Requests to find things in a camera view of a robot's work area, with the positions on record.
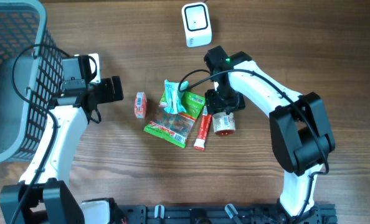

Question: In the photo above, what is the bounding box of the green lid jar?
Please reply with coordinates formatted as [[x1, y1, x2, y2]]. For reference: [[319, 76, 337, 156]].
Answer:
[[212, 112, 236, 136]]

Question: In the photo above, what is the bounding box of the small red orange box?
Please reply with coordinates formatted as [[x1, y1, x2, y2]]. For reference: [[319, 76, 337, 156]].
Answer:
[[135, 92, 147, 119]]

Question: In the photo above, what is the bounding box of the grey plastic mesh basket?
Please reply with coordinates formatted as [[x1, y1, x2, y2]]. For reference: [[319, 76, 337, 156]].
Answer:
[[0, 0, 64, 163]]

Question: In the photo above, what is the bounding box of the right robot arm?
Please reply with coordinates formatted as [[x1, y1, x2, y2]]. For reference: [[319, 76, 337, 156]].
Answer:
[[204, 46, 335, 223]]

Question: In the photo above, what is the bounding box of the white barcode scanner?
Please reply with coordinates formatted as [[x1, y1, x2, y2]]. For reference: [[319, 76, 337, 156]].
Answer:
[[181, 2, 212, 48]]

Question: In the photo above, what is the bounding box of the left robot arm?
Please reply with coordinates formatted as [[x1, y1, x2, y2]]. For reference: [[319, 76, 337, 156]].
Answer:
[[0, 54, 123, 223]]

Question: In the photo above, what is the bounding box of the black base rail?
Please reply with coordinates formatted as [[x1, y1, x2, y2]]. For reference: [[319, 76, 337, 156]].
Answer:
[[110, 203, 338, 224]]

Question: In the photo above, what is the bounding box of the green gummy candy bag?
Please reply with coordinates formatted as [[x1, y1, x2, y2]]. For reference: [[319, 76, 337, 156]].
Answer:
[[144, 91, 206, 148]]

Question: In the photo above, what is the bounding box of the red stick sachet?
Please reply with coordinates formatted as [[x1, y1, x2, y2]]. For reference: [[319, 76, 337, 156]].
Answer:
[[194, 106, 212, 151]]

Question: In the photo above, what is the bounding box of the teal white wipes packet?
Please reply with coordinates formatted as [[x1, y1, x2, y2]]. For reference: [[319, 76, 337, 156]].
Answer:
[[164, 80, 189, 114]]

